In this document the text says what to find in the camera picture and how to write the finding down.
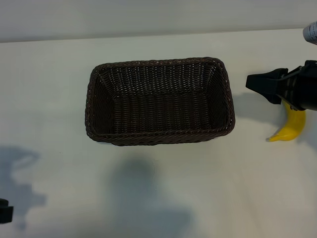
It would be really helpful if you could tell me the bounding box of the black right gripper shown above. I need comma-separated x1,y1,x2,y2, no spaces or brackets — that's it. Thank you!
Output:
246,60,317,111

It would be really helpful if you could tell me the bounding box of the yellow banana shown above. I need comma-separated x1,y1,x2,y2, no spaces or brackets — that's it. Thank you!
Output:
266,103,307,142

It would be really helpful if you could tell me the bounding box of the dark brown woven basket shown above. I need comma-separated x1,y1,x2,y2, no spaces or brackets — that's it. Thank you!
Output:
84,57,235,147

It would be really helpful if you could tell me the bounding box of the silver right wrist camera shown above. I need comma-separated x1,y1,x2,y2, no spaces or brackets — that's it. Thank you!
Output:
302,21,317,46

